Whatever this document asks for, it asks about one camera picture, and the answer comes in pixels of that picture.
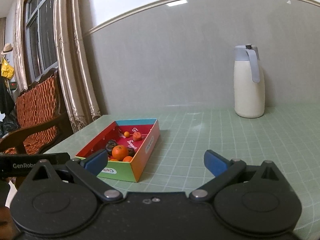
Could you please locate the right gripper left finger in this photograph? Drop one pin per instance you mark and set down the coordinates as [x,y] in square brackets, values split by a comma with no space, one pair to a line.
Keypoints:
[85,171]

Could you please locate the window with dark frame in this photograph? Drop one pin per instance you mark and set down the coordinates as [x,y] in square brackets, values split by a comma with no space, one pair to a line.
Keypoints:
[39,37]

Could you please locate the dark mangosteen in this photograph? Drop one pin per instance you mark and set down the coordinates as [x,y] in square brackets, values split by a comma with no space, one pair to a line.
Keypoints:
[109,146]
[131,151]

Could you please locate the beige satin curtain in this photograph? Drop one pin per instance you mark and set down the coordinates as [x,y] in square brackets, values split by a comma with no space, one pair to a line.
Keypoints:
[76,83]

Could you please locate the yellow bag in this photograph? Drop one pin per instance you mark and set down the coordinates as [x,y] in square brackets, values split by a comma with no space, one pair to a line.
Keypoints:
[7,70]

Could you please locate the colourful cardboard box tray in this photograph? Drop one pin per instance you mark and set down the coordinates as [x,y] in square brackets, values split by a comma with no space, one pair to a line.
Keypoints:
[128,145]

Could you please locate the white thermos jug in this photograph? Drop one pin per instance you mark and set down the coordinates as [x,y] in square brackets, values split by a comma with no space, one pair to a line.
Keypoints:
[249,82]

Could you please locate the straw hat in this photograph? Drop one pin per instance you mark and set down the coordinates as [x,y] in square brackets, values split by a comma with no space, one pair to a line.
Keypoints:
[7,49]

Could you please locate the red strawberry-like fruit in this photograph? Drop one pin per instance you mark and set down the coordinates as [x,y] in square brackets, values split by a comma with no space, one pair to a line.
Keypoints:
[137,136]

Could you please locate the green grid table mat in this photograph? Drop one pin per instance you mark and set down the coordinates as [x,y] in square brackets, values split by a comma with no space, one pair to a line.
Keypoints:
[288,135]

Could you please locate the wooden sofa orange cushions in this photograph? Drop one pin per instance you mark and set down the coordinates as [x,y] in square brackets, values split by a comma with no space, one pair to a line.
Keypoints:
[42,117]

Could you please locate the large front orange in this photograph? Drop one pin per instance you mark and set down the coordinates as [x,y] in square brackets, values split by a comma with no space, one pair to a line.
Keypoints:
[127,159]

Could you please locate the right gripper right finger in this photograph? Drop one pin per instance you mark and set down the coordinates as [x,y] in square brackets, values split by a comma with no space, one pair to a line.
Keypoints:
[226,172]

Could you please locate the dark hanging jacket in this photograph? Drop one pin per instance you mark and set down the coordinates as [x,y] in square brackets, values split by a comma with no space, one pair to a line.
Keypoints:
[6,102]

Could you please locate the person's left hand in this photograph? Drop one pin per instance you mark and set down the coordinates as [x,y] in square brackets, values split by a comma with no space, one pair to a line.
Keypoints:
[7,228]

